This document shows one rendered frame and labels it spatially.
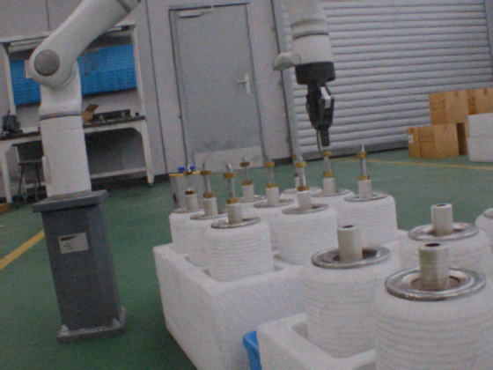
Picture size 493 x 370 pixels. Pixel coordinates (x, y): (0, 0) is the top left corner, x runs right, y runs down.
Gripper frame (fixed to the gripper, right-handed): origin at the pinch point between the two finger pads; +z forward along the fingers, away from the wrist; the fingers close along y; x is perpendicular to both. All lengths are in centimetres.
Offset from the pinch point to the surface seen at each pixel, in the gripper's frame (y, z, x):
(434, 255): -59, 8, 9
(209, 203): -7.3, 8.2, 22.7
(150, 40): 510, -136, 55
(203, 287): -24.1, 17.6, 25.6
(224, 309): -26.5, 20.4, 23.2
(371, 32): 520, -123, -227
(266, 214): -7.3, 11.3, 13.5
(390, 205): -15.2, 11.6, -6.0
